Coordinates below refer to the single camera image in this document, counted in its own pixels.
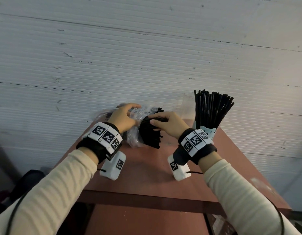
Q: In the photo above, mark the person's left hand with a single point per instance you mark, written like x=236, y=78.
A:
x=120, y=118

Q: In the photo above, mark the person's right hand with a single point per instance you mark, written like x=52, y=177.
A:
x=174, y=124

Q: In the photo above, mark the person's left thumb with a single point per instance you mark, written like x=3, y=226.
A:
x=133, y=122

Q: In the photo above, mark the person's right thumb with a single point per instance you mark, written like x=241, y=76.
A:
x=156, y=124

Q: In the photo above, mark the bundle of black straws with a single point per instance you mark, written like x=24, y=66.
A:
x=149, y=137

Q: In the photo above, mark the clear plastic bag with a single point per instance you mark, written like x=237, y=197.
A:
x=136, y=137

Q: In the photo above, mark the person's left forearm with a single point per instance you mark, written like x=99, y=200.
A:
x=50, y=193

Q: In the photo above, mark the person's right forearm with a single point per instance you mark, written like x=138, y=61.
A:
x=239, y=198

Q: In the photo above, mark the black wristband with marker tiles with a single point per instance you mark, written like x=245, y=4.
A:
x=102, y=139
x=195, y=144

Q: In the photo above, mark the light blue bear print cup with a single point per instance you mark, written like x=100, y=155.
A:
x=206, y=131

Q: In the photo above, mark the upright bunch of black straws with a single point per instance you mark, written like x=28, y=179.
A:
x=211, y=110

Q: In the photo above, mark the reddish brown table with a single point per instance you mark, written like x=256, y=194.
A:
x=146, y=198

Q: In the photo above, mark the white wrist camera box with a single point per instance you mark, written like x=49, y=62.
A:
x=113, y=166
x=179, y=170

